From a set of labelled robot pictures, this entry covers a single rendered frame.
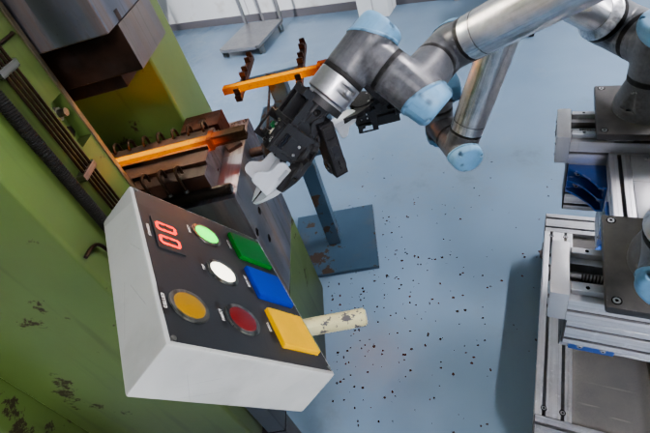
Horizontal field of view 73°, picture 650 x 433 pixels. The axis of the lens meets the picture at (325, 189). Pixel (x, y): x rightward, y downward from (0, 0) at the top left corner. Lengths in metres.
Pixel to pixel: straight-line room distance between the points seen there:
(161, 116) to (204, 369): 1.04
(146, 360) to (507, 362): 1.40
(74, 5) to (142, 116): 0.62
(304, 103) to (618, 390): 1.19
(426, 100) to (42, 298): 0.82
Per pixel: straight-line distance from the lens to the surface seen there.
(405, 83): 0.68
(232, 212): 1.14
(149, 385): 0.55
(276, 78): 1.47
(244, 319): 0.62
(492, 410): 1.68
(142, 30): 1.06
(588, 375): 1.53
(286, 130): 0.68
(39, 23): 0.98
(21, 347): 1.23
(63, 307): 1.06
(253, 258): 0.79
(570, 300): 0.99
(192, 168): 1.16
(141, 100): 1.46
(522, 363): 1.75
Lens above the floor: 1.57
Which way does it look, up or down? 40 degrees down
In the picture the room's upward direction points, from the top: 19 degrees counter-clockwise
